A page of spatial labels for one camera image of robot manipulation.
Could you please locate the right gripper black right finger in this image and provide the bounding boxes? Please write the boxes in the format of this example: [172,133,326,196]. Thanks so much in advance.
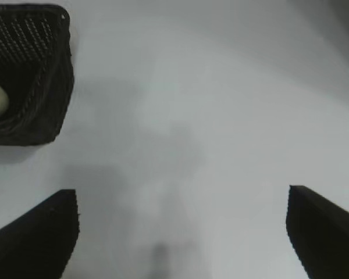
[286,184,349,279]

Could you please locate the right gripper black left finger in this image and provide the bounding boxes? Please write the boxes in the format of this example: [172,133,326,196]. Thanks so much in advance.
[0,188,80,279]

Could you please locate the dark brown wicker basket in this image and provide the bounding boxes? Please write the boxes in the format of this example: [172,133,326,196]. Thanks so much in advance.
[0,3,76,147]

